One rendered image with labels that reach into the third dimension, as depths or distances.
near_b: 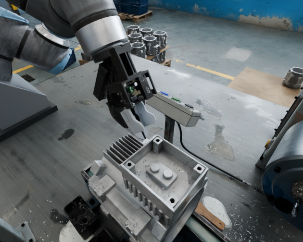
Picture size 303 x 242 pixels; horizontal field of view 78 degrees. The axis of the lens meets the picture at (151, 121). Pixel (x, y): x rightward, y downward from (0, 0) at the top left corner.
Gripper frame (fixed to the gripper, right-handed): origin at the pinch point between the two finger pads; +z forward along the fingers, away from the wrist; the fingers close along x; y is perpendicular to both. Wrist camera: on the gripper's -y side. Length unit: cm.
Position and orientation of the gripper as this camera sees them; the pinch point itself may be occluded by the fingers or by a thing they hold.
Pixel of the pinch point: (141, 134)
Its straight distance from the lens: 45.8
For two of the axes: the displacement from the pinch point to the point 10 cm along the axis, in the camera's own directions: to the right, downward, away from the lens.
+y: 6.3, 0.3, -7.8
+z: 3.7, 8.7, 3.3
